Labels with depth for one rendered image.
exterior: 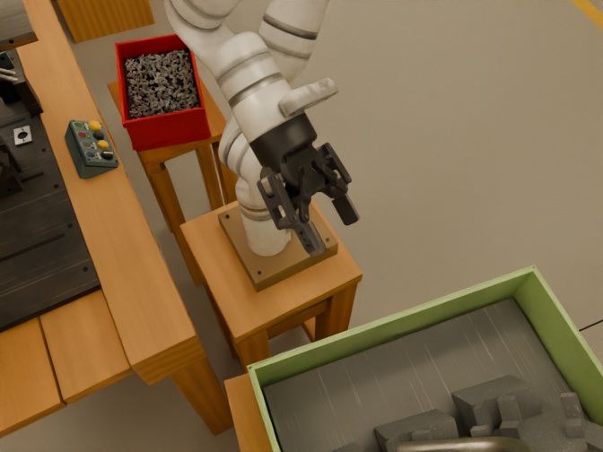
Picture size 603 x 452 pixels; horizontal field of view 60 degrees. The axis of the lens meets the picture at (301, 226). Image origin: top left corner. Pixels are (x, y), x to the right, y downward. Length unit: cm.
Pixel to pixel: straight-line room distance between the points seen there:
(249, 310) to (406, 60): 207
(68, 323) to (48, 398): 15
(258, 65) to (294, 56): 27
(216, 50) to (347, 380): 73
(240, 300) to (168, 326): 17
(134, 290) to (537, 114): 222
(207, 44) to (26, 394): 80
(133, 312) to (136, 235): 19
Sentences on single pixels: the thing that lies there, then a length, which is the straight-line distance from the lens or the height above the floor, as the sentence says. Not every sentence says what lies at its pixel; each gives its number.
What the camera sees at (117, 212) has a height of 90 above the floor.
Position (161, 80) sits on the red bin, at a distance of 156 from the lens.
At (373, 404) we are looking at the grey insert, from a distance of 111.
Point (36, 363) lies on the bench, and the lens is 121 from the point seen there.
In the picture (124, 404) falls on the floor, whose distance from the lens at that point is 207.
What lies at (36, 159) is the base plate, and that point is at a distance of 146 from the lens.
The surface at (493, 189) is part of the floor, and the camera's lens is 251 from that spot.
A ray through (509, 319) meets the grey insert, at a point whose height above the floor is 85.
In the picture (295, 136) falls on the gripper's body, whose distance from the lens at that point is 59.
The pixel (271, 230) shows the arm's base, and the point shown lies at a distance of 108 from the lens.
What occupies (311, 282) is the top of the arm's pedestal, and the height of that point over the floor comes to 85.
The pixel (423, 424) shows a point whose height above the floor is 91.
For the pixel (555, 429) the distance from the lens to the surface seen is 106.
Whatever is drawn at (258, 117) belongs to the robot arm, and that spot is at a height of 149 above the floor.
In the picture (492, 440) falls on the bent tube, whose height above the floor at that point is 105.
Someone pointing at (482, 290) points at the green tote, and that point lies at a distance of 112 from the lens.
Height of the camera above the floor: 192
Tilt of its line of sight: 59 degrees down
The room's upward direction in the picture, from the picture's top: straight up
